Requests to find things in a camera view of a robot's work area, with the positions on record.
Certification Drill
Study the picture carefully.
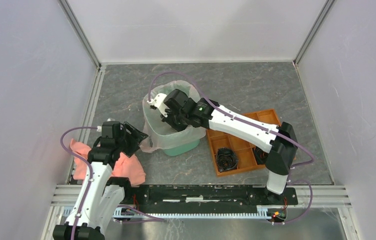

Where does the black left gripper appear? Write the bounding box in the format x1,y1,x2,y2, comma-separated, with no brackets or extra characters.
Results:
115,121,148,158

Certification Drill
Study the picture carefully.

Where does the translucent pink trash bag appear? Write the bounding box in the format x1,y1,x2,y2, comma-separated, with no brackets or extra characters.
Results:
140,80,206,156

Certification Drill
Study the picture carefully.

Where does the green plastic trash bin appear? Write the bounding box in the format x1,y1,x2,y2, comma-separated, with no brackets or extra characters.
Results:
152,80,205,157

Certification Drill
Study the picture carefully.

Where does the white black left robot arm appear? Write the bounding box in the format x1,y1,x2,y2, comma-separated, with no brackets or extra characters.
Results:
52,121,148,240

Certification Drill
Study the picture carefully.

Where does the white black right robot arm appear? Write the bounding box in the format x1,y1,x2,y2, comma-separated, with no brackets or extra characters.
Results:
149,89,298,204

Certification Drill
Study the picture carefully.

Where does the black rolled trash bag front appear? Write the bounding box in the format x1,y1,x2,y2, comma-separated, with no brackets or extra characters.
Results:
215,147,238,173

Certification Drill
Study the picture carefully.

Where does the black rolled trash bag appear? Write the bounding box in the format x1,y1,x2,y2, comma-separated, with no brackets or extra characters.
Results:
253,146,268,165
215,147,238,173

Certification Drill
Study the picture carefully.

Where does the black rolled trash bag right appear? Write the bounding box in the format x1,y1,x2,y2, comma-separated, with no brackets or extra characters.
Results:
253,146,268,165

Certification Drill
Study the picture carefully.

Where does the salmon pink cloth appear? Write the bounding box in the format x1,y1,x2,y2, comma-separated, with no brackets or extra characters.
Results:
70,139,146,186

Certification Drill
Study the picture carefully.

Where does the orange compartment tray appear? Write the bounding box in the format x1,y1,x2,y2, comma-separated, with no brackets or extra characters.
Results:
206,108,281,177

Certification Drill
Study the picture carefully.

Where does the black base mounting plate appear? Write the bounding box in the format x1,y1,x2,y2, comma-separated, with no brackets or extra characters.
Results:
122,184,298,214

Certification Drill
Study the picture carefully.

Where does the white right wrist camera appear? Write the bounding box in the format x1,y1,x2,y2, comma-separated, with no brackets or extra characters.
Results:
147,93,169,118

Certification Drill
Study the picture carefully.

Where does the white slotted cable duct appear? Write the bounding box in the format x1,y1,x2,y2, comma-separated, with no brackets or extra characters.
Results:
113,207,271,220

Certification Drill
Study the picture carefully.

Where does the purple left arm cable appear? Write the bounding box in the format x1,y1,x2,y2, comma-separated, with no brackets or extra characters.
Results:
60,126,165,240

